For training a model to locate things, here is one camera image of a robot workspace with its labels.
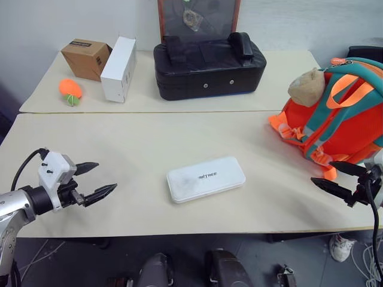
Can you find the black padded case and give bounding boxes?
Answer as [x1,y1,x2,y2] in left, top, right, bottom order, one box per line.
[153,32,268,101]

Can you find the orange and teal backpack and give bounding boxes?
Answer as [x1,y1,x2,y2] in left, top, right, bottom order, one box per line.
[268,57,383,181]

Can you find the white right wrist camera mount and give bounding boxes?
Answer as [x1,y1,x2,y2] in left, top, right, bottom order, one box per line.
[365,149,383,174]

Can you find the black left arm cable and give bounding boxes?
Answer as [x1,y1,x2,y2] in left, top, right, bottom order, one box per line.
[10,148,46,192]

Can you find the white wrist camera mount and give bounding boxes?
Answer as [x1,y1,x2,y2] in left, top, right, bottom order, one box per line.
[37,150,77,212]
[365,149,383,174]

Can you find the brown cardboard box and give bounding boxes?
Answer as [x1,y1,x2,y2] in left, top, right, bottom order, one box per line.
[60,38,113,83]

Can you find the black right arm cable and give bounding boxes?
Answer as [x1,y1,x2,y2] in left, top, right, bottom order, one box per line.
[365,176,383,280]

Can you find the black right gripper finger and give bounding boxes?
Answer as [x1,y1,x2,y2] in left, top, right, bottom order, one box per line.
[329,161,367,177]
[310,177,354,201]

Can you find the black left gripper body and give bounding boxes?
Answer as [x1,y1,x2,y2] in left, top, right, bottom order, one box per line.
[56,176,87,209]

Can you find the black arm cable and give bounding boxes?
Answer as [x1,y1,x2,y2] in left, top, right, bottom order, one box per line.
[365,176,383,280]
[10,148,46,192]

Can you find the white case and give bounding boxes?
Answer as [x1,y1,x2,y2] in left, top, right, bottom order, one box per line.
[166,155,247,205]

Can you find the white cardboard box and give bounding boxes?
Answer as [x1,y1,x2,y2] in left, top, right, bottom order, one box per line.
[100,36,138,103]

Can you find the wooden framed dark board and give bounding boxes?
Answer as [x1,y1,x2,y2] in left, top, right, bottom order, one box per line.
[157,0,242,44]

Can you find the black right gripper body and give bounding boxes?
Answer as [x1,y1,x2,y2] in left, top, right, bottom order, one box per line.
[346,166,382,207]

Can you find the dark rounded robot leg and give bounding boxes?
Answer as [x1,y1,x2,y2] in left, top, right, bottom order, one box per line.
[204,249,255,287]
[138,252,175,287]

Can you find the orange plush carrot toy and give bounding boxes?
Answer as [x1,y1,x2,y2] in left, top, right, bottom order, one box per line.
[58,78,83,107]

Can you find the white sneaker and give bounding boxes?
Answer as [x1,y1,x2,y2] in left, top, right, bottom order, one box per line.
[329,234,355,263]

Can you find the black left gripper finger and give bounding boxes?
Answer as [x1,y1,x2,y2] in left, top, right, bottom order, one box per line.
[83,183,118,208]
[74,161,100,177]

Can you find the white floor cables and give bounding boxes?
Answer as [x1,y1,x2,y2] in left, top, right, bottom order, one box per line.
[349,239,383,287]

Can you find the black chair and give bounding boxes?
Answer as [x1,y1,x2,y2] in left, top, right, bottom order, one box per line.
[346,45,383,63]

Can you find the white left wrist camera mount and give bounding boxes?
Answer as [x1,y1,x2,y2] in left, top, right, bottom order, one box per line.
[37,150,77,212]

